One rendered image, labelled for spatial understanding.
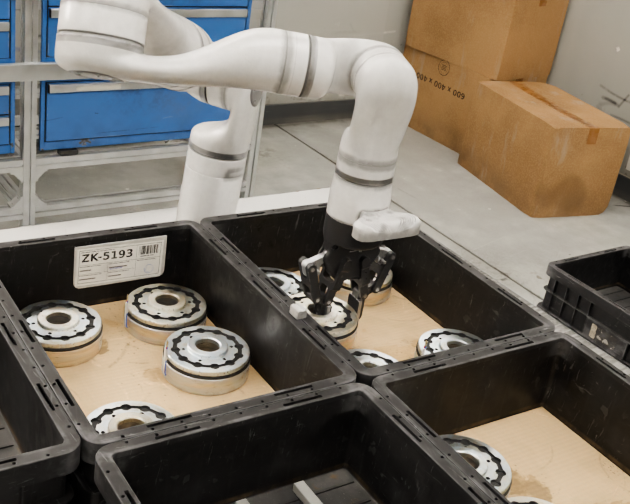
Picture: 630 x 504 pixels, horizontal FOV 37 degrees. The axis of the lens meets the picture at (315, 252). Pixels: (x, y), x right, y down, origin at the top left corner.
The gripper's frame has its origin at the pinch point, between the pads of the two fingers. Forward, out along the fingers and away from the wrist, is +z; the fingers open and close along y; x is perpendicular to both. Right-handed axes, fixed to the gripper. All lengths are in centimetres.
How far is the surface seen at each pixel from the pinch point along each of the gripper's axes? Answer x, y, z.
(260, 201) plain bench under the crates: -67, -28, 17
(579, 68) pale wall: -211, -283, 39
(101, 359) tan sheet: -5.9, 29.3, 4.5
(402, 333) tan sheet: 1.3, -10.6, 4.4
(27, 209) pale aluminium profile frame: -190, -18, 74
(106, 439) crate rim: 19.9, 39.0, -5.4
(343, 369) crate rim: 17.9, 12.1, -5.5
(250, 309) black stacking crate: -1.0, 12.7, -2.2
